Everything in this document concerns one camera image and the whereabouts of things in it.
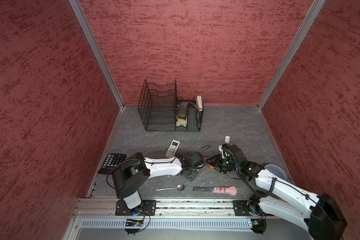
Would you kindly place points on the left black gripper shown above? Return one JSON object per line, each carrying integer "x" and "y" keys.
{"x": 193, "y": 176}

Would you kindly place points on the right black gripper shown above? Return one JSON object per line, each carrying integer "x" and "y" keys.
{"x": 216, "y": 162}

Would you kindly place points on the white air conditioner remote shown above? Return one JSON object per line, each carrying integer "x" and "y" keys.
{"x": 172, "y": 149}

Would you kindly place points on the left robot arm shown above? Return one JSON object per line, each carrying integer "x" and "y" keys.
{"x": 129, "y": 175}

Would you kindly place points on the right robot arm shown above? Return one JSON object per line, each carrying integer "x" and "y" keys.
{"x": 319, "y": 215}

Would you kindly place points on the metal spoon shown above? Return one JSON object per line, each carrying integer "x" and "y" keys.
{"x": 180, "y": 187}

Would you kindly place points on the pink cat paw spatula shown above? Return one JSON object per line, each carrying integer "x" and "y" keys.
{"x": 231, "y": 191}

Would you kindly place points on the yellow black brush in basket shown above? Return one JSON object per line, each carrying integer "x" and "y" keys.
{"x": 182, "y": 118}

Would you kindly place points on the wooden sticks in basket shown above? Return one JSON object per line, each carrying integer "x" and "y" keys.
{"x": 199, "y": 103}

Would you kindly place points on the black calculator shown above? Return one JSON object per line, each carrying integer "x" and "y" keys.
{"x": 111, "y": 161}

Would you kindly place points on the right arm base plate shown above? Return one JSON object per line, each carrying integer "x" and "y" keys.
{"x": 245, "y": 209}

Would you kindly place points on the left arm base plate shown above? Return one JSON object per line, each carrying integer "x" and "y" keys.
{"x": 146, "y": 207}

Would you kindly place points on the black wire basket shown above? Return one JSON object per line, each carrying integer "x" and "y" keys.
{"x": 158, "y": 107}

